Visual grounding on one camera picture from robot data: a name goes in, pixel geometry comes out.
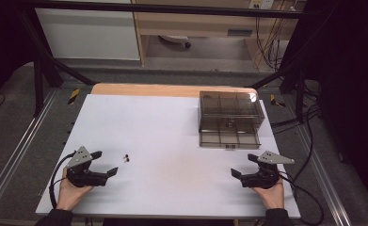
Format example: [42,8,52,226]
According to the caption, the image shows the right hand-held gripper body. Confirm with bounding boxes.
[240,150,296,190]

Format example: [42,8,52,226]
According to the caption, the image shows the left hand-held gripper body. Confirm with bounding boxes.
[66,145,108,188]

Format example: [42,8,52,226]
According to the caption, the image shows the person's left hand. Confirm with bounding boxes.
[56,168,95,212]

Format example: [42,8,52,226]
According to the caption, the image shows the person's right hand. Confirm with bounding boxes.
[251,179,286,210]

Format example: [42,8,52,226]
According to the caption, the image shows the white table cover board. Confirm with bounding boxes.
[35,93,301,219]

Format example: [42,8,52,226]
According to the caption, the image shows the smoky clear plastic drawer box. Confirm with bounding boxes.
[198,90,265,133]

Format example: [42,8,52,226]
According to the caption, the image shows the yellow black striped floor tape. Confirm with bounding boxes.
[269,93,287,108]
[67,88,82,106]

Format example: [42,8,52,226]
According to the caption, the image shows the black metal stand leg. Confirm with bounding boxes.
[248,18,322,124]
[13,8,97,119]

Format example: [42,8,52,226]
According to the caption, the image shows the white cabinet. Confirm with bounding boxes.
[35,0,141,61]

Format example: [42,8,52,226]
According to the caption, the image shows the dark curtain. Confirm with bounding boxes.
[280,0,368,216]
[0,0,37,107]

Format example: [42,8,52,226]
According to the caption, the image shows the office chair base with caster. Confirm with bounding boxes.
[157,34,193,50]

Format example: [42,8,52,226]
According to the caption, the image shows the light wooden desk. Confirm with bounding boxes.
[130,0,308,66]

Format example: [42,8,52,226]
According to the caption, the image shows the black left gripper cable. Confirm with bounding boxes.
[48,151,76,210]

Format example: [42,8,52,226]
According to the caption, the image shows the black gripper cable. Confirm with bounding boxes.
[48,151,76,210]
[278,170,326,226]

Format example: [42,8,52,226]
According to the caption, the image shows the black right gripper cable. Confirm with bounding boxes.
[278,170,326,226]

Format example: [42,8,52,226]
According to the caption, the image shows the aluminium floor rail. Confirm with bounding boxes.
[0,89,59,215]
[296,123,353,226]

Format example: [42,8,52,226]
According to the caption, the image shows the black floor cables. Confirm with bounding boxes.
[269,79,324,185]

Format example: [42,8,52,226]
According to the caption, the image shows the bundle of hanging cables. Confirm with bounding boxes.
[254,0,298,73]

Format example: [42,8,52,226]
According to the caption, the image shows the wall power outlet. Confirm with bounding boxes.
[248,0,276,10]

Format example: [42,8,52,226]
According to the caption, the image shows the black metal frame bar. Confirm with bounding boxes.
[18,0,317,20]

